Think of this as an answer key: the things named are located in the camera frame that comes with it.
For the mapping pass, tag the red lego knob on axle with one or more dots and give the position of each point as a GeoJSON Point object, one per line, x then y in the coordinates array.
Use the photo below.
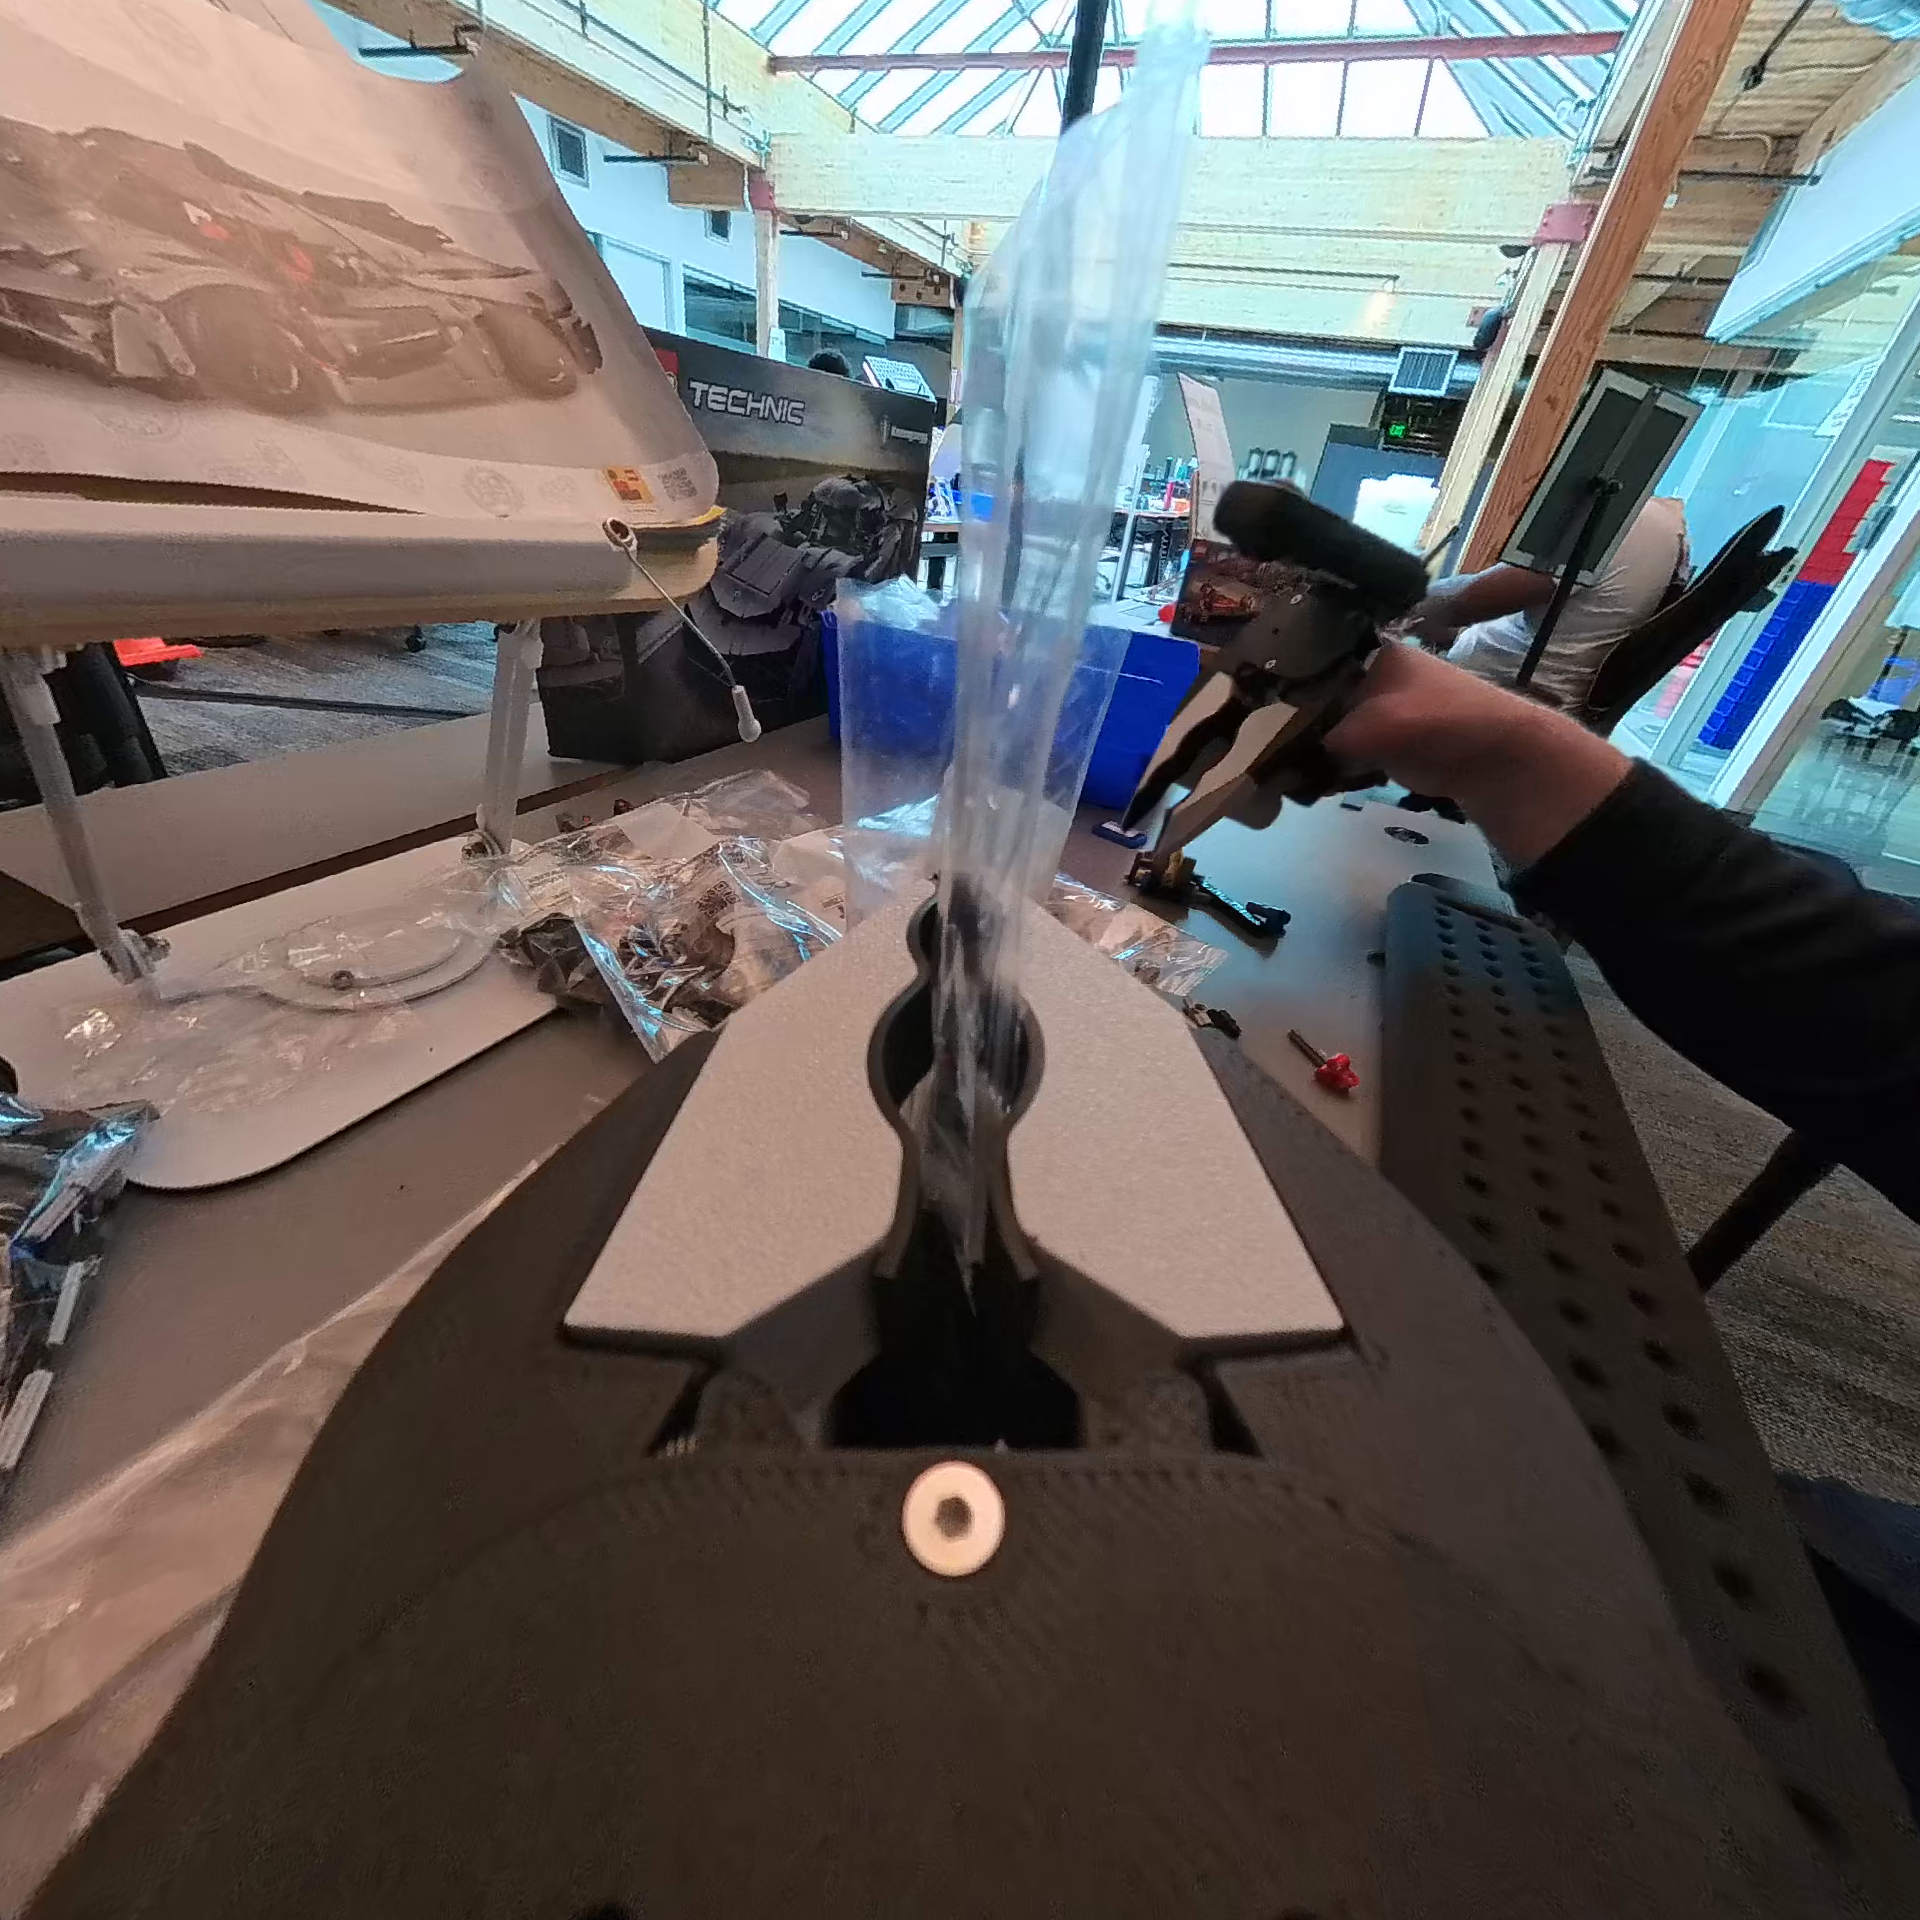
{"type": "Point", "coordinates": [1335, 1071]}

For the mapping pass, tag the black perforated office chair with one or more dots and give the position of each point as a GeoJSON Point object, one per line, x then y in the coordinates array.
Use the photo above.
{"type": "Point", "coordinates": [1501, 1080]}

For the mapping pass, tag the black panel on pole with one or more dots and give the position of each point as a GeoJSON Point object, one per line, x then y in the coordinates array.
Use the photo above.
{"type": "Point", "coordinates": [1604, 464]}

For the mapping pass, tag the yellow black lego assembly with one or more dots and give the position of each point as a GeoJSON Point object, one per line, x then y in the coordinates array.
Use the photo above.
{"type": "Point", "coordinates": [1171, 873]}

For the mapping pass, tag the wooden book stand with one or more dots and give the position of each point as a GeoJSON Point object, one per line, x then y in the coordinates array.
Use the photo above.
{"type": "Point", "coordinates": [300, 563]}

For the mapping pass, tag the pile of lego part bags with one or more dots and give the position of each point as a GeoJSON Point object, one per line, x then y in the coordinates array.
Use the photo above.
{"type": "Point", "coordinates": [675, 931]}

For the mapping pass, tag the wide clear lego bag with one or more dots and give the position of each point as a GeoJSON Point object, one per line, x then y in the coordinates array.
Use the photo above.
{"type": "Point", "coordinates": [1051, 451]}

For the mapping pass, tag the blue plastic storage bin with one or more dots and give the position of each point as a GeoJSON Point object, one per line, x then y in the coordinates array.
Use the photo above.
{"type": "Point", "coordinates": [1141, 721]}

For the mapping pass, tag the grey car instruction booklet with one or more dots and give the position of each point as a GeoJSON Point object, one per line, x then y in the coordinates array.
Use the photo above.
{"type": "Point", "coordinates": [450, 434]}

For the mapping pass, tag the orange red object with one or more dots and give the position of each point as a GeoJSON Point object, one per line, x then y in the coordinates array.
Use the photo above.
{"type": "Point", "coordinates": [159, 657]}

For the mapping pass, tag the stack of red blue bins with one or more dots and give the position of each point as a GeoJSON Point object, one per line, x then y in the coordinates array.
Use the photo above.
{"type": "Point", "coordinates": [1785, 660]}

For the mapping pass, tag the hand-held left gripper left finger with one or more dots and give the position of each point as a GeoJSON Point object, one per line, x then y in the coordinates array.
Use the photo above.
{"type": "Point", "coordinates": [751, 1201]}

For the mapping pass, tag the black metal post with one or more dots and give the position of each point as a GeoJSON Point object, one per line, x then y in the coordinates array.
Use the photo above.
{"type": "Point", "coordinates": [1082, 60]}

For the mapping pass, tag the person's right hand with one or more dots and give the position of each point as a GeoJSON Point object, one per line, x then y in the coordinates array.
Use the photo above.
{"type": "Point", "coordinates": [1484, 751]}

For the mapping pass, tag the colourful lego box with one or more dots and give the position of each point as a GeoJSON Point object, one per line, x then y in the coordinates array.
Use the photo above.
{"type": "Point", "coordinates": [1223, 600]}

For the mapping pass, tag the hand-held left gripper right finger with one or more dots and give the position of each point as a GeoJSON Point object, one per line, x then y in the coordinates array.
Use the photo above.
{"type": "Point", "coordinates": [1171, 1201]}

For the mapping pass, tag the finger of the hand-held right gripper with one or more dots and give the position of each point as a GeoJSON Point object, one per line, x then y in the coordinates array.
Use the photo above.
{"type": "Point", "coordinates": [1239, 781]}
{"type": "Point", "coordinates": [1184, 751]}

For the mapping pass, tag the black lego set box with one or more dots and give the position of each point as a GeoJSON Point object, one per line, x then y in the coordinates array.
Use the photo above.
{"type": "Point", "coordinates": [780, 421]}

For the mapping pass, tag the yellow instruction booklet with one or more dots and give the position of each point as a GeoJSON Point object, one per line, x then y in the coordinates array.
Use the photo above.
{"type": "Point", "coordinates": [690, 521]}

